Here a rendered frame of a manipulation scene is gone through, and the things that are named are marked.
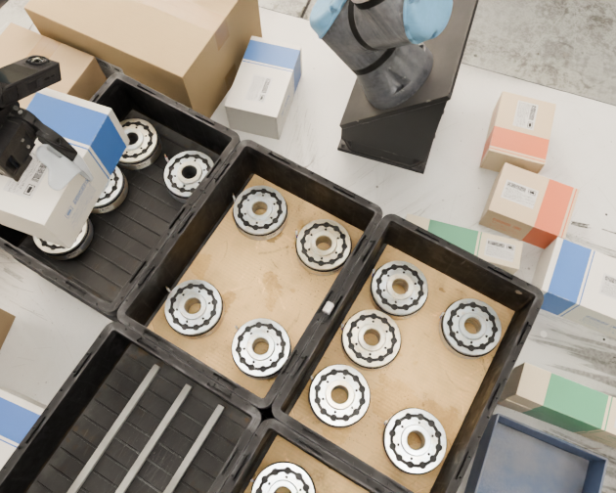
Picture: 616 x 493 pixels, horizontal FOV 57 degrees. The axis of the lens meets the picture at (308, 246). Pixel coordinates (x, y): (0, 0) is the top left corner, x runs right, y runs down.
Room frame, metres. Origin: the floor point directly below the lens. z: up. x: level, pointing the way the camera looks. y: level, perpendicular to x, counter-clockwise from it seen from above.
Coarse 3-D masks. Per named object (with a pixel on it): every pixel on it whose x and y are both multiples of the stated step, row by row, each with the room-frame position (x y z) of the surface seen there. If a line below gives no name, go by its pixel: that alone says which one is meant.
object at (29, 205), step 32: (64, 96) 0.53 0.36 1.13; (64, 128) 0.47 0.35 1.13; (96, 128) 0.47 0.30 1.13; (32, 160) 0.42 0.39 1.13; (96, 160) 0.44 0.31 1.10; (0, 192) 0.37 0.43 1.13; (32, 192) 0.37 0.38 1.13; (64, 192) 0.37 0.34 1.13; (96, 192) 0.41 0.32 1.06; (32, 224) 0.33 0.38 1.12; (64, 224) 0.34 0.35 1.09
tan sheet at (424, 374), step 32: (384, 256) 0.37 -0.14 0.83; (448, 288) 0.31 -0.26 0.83; (416, 320) 0.25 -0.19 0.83; (416, 352) 0.19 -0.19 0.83; (448, 352) 0.19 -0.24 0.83; (384, 384) 0.13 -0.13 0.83; (416, 384) 0.13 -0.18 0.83; (448, 384) 0.13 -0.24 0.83; (384, 416) 0.08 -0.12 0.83; (448, 416) 0.08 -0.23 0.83; (352, 448) 0.03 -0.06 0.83; (416, 448) 0.03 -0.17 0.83; (448, 448) 0.03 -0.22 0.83; (416, 480) -0.02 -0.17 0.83
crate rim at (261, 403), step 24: (240, 144) 0.56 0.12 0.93; (288, 168) 0.51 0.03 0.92; (336, 192) 0.46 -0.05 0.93; (192, 216) 0.42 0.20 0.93; (168, 240) 0.38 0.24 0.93; (360, 240) 0.37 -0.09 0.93; (144, 288) 0.29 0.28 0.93; (336, 288) 0.28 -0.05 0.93; (120, 312) 0.25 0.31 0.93; (144, 336) 0.21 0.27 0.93; (192, 360) 0.17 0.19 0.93; (288, 360) 0.16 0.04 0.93; (264, 408) 0.09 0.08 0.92
